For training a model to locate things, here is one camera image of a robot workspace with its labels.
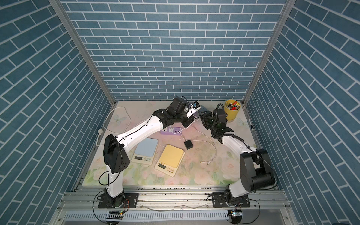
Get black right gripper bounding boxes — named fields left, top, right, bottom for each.
left=199, top=112, right=217, bottom=132

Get white USB charging cable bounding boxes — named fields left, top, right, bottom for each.
left=179, top=123, right=218, bottom=165

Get yellow electronic kitchen scale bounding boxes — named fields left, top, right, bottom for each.
left=154, top=144, right=185, bottom=177

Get blue electronic kitchen scale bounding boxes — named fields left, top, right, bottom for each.
left=131, top=138, right=158, bottom=166

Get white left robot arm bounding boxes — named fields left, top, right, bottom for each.
left=103, top=97, right=201, bottom=199

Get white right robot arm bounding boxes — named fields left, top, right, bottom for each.
left=200, top=104, right=276, bottom=202

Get purple power strip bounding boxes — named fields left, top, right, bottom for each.
left=160, top=126, right=181, bottom=136

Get yellow pen cup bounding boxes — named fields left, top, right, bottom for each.
left=224, top=99, right=241, bottom=122

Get floral table mat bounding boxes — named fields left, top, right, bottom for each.
left=82, top=100, right=271, bottom=186

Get black USB wall charger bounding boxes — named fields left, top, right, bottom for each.
left=184, top=140, right=194, bottom=150

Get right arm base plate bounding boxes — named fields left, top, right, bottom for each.
left=208, top=192, right=250, bottom=208

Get white power strip cord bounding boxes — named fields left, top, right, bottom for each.
left=97, top=106, right=133, bottom=146

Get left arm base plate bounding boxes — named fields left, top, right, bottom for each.
left=96, top=192, right=139, bottom=210

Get aluminium mounting rail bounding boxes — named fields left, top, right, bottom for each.
left=57, top=185, right=291, bottom=211

